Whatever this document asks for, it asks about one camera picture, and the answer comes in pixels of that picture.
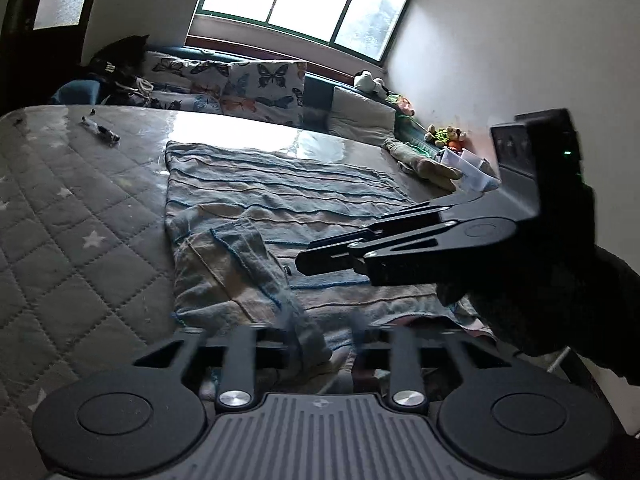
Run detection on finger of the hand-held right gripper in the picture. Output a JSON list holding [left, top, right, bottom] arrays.
[[306, 194, 483, 257], [295, 217, 519, 287]]

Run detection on butterfly print pillow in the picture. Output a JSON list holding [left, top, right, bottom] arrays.
[[150, 55, 236, 92], [145, 89, 223, 115], [220, 60, 308, 128]]

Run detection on small colourful plush toys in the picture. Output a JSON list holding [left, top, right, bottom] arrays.
[[424, 124, 469, 153]]

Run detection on black bag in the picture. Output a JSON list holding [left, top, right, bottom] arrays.
[[87, 34, 151, 92]]

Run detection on blue sofa bench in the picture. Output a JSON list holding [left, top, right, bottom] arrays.
[[50, 47, 401, 133]]

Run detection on black marker pen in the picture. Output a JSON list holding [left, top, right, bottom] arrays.
[[81, 115, 121, 146]]

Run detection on beige crumpled cloth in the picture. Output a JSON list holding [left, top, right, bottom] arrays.
[[382, 138, 464, 192]]

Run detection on green framed window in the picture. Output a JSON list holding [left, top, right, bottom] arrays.
[[186, 0, 423, 63]]

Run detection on grey quilted star bed cover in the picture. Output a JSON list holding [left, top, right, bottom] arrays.
[[0, 104, 501, 480]]

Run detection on grey cushion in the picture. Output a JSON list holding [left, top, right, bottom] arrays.
[[326, 85, 397, 147]]

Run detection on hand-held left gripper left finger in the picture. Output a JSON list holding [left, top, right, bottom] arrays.
[[134, 324, 302, 409]]

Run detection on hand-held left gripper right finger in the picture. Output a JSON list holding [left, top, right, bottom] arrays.
[[349, 324, 502, 409]]

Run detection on white plush toy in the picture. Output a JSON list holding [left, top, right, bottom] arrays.
[[353, 70, 388, 100]]

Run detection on white plastic box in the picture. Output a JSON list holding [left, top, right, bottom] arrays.
[[439, 148, 501, 194]]

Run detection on dark door with frosted glass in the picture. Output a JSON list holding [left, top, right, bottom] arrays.
[[0, 0, 108, 111]]

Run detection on green patterned blanket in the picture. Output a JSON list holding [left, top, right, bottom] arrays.
[[394, 109, 441, 155]]

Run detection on blue beige striped cloth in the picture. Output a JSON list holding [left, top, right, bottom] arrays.
[[164, 140, 483, 378]]

